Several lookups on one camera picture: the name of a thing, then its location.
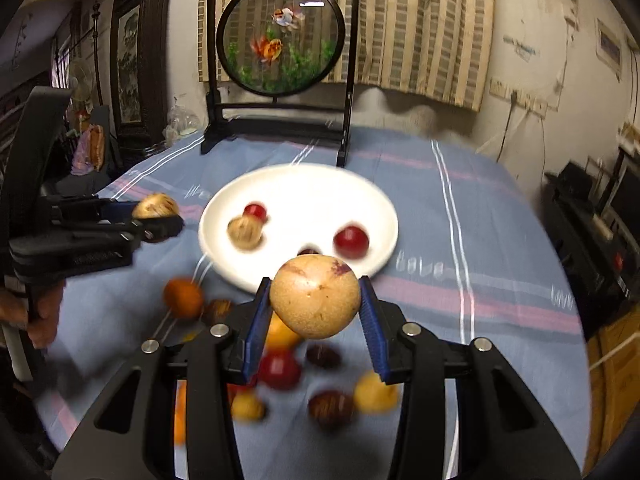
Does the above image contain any white electric fan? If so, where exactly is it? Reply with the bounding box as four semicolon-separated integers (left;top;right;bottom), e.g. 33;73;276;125
67;57;96;111

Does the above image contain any black cabinet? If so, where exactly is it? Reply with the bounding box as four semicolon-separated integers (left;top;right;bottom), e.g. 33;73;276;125
542;170;640;341

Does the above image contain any clear plastic bag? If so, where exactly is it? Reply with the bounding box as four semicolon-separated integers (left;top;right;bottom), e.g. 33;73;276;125
162;95;206;143

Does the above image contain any blue striped tablecloth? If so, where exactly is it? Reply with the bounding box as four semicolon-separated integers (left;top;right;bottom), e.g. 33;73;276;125
37;125;593;480

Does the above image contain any orange mandarin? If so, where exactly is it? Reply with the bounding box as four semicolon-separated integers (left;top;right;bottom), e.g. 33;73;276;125
164;279;205;320
173;380;187;446

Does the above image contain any round goldfish screen ornament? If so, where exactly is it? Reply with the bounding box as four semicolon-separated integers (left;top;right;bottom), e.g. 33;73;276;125
200;0;362;168

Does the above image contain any small tan longan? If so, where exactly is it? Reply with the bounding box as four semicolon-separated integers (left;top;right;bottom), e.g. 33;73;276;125
231;392;266;423

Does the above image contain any small framed wall picture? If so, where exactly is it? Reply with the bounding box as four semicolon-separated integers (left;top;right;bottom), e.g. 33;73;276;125
595;19;626;83

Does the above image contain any orange yellow persimmon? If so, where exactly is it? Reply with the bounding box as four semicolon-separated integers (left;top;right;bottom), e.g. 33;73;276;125
264;312;303;352

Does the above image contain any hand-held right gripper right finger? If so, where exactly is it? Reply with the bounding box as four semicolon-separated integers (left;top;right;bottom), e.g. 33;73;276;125
357;275;583;480

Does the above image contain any computer monitor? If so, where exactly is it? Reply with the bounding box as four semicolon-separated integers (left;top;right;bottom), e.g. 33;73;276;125
597;145;640;221

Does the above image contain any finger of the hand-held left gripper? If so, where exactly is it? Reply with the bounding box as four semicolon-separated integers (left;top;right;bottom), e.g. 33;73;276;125
60;214;185;247
47;195;138;224

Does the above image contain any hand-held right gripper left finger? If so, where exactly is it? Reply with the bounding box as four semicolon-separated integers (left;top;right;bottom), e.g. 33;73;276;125
52;276;273;480

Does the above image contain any tan passion fruit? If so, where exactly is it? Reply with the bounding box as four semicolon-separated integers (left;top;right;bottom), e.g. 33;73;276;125
270;255;362;339

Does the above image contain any dark framed painting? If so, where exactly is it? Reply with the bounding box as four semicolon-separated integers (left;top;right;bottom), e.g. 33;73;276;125
109;0;176;156

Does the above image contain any large red plum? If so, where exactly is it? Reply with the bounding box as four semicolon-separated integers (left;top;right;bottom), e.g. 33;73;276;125
257;349;302;391

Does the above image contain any white oval plate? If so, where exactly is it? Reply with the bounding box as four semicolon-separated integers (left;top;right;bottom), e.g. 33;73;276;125
198;162;400;295

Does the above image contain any person's left hand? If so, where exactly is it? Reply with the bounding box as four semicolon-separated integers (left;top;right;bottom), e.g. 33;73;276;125
0;280;67;351

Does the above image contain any black hat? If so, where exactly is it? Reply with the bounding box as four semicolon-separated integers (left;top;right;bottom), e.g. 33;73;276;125
545;160;601;201

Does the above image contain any white wall power socket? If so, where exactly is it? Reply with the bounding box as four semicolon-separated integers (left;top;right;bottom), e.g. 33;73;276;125
490;77;561;111

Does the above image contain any striped beige curtain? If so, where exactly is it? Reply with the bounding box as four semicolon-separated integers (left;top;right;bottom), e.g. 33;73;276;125
199;0;496;111

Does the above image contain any pink cloth bag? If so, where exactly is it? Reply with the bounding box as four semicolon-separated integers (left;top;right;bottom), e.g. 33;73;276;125
70;125;106;176

